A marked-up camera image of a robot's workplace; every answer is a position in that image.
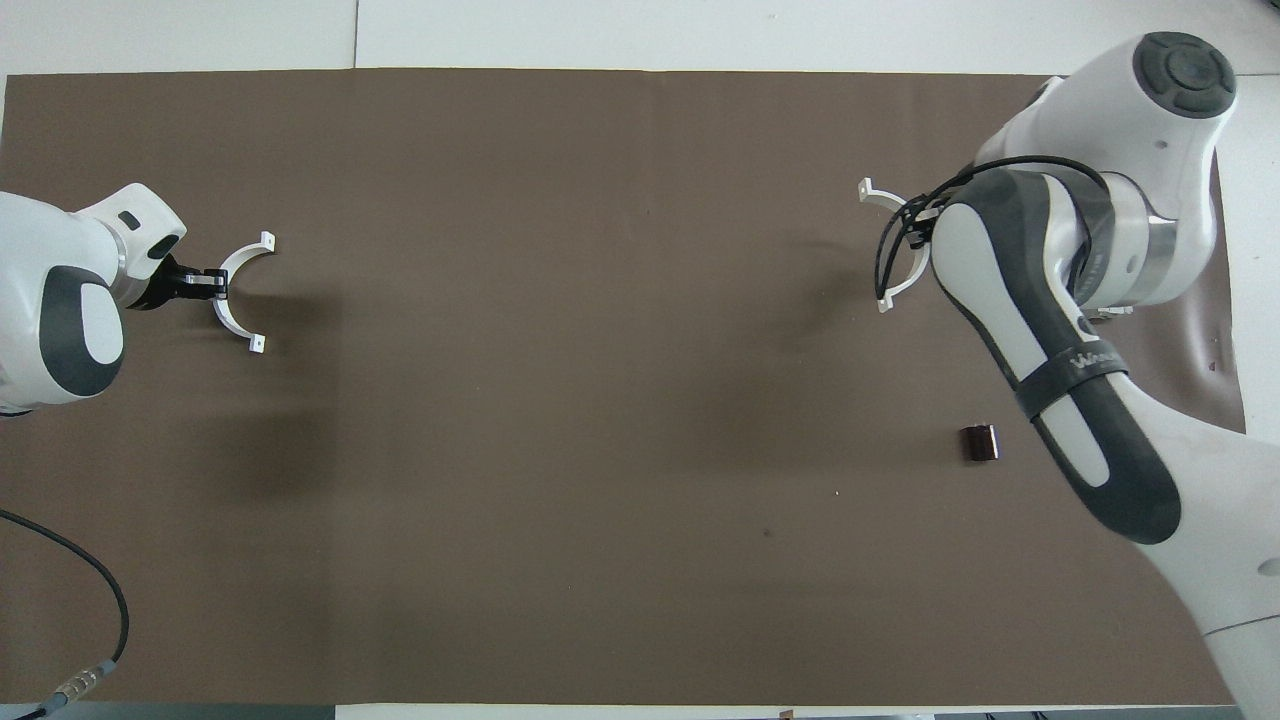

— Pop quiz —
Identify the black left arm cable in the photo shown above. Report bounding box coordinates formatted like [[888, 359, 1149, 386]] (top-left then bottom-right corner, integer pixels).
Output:
[[0, 507, 131, 719]]

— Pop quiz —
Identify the white half ring pipe clamp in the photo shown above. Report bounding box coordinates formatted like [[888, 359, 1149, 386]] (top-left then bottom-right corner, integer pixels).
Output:
[[858, 177, 933, 314], [213, 231, 278, 355]]

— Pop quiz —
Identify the brown paper table mat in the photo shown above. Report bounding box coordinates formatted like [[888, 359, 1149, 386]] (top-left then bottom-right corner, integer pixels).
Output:
[[0, 68, 1246, 706]]

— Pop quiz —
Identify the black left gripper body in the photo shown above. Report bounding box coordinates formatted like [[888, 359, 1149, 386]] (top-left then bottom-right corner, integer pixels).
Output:
[[128, 255, 206, 313]]

